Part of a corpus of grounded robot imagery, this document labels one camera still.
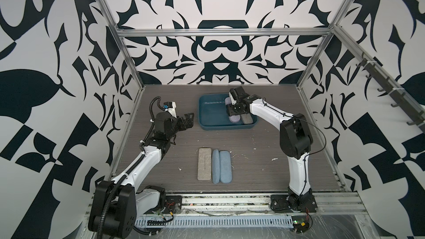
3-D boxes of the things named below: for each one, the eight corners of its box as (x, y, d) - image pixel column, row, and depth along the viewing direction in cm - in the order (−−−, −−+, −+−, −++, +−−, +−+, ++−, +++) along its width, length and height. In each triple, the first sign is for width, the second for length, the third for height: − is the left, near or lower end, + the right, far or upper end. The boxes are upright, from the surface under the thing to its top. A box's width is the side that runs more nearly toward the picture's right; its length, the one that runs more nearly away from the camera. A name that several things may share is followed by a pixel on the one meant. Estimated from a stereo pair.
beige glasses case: (197, 180, 82) (196, 178, 80) (198, 150, 92) (198, 147, 90) (211, 180, 82) (211, 178, 80) (211, 150, 92) (211, 148, 90)
